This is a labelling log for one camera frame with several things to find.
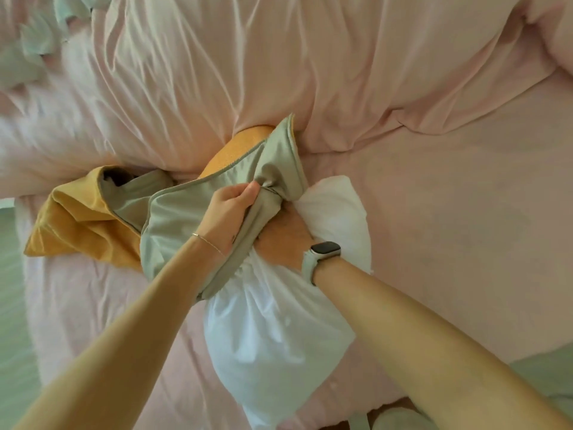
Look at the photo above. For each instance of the person's right hand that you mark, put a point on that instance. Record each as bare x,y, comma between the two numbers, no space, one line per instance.
282,241

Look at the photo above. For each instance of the person's left hand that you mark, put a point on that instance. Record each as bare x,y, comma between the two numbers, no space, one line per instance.
226,214

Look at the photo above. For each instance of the grey and orange pillowcase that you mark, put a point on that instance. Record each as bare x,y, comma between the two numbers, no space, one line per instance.
179,223
76,219

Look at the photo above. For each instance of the white pillow insert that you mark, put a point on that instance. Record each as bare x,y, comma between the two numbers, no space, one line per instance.
277,331

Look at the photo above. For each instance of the pink bed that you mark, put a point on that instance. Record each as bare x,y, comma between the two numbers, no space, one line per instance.
470,219

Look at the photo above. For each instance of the person's right forearm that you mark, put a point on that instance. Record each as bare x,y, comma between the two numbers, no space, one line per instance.
425,353

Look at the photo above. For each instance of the person's left forearm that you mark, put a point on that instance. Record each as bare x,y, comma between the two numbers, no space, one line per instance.
112,344

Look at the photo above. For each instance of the person's white shorts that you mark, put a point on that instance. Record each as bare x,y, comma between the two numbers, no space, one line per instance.
398,418

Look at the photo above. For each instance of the white smartwatch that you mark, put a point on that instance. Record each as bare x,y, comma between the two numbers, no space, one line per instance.
311,261

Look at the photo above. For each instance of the pink ruffled duvet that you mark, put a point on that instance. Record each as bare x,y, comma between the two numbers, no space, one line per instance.
268,62

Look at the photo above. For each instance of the pink pillow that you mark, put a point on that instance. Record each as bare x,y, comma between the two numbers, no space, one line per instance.
555,26

